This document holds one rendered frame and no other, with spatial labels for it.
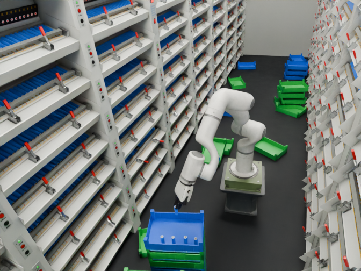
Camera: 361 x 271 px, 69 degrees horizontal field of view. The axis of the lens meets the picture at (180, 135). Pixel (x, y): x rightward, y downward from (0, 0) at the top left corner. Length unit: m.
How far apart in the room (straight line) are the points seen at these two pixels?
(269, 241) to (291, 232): 0.18
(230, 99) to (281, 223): 1.19
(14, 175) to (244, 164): 1.40
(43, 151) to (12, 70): 0.37
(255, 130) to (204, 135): 0.56
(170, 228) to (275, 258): 0.82
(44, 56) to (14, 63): 0.12
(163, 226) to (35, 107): 0.89
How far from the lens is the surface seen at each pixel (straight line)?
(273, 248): 2.10
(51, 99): 1.29
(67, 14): 1.37
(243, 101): 1.42
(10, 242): 1.31
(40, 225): 1.48
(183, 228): 1.55
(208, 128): 1.29
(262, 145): 2.93
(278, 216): 2.27
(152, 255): 1.55
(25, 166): 1.26
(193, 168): 1.29
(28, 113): 1.22
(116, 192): 1.82
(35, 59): 1.21
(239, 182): 1.96
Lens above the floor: 1.73
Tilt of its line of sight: 34 degrees down
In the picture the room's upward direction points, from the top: 6 degrees counter-clockwise
